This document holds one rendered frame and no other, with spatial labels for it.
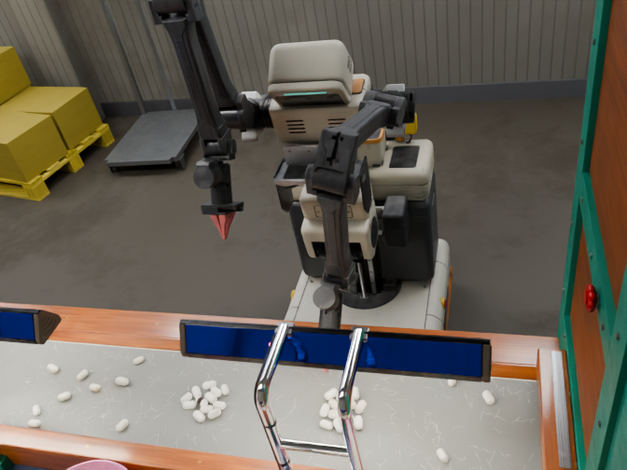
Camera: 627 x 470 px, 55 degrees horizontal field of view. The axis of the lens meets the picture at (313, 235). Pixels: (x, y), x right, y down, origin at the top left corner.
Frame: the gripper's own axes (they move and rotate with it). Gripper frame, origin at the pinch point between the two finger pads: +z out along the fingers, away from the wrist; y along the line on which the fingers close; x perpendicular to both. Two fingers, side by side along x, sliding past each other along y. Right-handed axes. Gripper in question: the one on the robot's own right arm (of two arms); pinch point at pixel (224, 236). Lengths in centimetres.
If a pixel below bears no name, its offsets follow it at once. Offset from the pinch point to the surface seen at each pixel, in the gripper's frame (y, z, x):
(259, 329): 26, 9, -43
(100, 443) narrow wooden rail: -20, 44, -36
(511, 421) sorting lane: 75, 37, -17
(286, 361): 32, 15, -43
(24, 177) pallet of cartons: -220, 4, 172
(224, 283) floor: -59, 52, 118
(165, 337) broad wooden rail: -18.3, 28.7, -5.1
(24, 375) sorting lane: -57, 38, -18
